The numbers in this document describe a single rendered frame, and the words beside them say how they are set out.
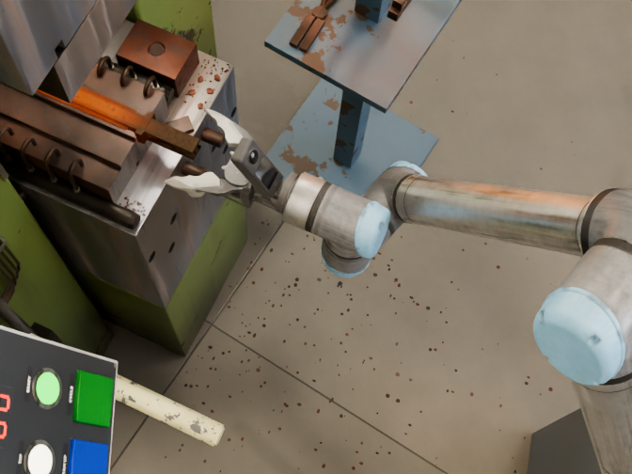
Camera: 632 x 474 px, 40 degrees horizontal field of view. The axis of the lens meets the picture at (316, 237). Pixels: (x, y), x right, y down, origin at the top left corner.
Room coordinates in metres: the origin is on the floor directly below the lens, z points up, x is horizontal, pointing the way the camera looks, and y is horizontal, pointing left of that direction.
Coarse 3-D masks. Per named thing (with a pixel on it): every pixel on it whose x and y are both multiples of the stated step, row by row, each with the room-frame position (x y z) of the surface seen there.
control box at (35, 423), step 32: (0, 352) 0.23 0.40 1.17; (32, 352) 0.24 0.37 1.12; (64, 352) 0.26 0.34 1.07; (0, 384) 0.19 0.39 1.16; (32, 384) 0.20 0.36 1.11; (64, 384) 0.21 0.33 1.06; (0, 416) 0.15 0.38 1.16; (32, 416) 0.16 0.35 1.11; (64, 416) 0.17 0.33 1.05; (0, 448) 0.11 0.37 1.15; (32, 448) 0.12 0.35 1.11; (64, 448) 0.13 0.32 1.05
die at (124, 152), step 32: (96, 64) 0.78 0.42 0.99; (0, 96) 0.70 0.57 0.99; (32, 96) 0.71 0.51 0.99; (128, 96) 0.73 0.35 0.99; (160, 96) 0.74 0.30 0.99; (0, 128) 0.64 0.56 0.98; (32, 128) 0.65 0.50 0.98; (64, 128) 0.65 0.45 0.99; (96, 128) 0.66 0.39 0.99; (32, 160) 0.60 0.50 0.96; (64, 160) 0.60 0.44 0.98; (96, 160) 0.61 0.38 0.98; (128, 160) 0.62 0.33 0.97; (96, 192) 0.56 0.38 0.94
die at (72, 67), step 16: (112, 0) 0.69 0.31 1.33; (128, 0) 0.72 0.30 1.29; (96, 16) 0.65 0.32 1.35; (112, 16) 0.68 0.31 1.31; (80, 32) 0.61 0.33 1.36; (96, 32) 0.64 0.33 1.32; (112, 32) 0.67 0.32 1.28; (64, 48) 0.58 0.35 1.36; (80, 48) 0.60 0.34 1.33; (96, 48) 0.63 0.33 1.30; (64, 64) 0.57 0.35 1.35; (80, 64) 0.60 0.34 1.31; (48, 80) 0.56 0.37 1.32; (64, 80) 0.56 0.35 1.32; (80, 80) 0.59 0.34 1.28; (64, 96) 0.56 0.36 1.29
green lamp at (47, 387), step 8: (40, 376) 0.21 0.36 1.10; (48, 376) 0.22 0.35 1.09; (40, 384) 0.20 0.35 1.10; (48, 384) 0.21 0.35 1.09; (56, 384) 0.21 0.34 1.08; (40, 392) 0.19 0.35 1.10; (48, 392) 0.19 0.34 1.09; (56, 392) 0.20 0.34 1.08; (40, 400) 0.18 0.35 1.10; (48, 400) 0.18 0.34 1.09
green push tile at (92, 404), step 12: (84, 372) 0.24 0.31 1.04; (84, 384) 0.22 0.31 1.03; (96, 384) 0.23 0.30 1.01; (108, 384) 0.23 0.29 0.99; (84, 396) 0.20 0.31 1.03; (96, 396) 0.21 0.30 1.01; (108, 396) 0.22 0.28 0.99; (84, 408) 0.19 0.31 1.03; (96, 408) 0.19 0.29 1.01; (108, 408) 0.20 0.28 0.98; (72, 420) 0.17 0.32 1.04; (84, 420) 0.17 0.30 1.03; (96, 420) 0.18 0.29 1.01; (108, 420) 0.18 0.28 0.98
